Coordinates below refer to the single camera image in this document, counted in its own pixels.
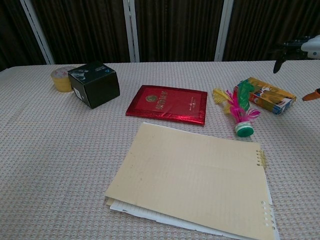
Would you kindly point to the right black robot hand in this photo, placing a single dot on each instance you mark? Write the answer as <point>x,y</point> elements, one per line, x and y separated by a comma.
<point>309,47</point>

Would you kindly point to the yellow orange carton box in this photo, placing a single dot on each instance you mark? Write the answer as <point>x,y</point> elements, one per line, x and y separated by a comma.
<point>273,98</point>

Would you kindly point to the colourful feather shuttlecock green base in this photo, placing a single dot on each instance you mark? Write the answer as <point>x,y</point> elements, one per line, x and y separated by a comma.
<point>243,128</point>

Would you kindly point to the yellowish clear tape roll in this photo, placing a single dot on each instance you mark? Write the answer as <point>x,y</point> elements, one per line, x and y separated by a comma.
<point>60,80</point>

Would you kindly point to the black cardboard cube box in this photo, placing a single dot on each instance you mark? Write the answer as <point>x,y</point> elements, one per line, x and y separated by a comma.
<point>96,88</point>

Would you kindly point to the dark brown curtain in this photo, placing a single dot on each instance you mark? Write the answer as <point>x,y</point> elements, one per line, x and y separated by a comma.
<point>85,27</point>

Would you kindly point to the white metal frame post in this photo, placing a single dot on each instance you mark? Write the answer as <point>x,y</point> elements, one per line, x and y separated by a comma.
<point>37,30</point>
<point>132,30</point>
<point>223,30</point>

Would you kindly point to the beige waffle tablecloth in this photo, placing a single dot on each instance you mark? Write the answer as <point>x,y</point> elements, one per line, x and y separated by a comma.
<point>50,155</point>

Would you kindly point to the red foil certificate booklet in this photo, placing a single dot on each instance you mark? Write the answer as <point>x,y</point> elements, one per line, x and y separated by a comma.
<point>168,105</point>

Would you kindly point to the tan cover spiral notebook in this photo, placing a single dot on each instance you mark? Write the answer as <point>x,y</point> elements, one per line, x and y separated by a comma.
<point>190,180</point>

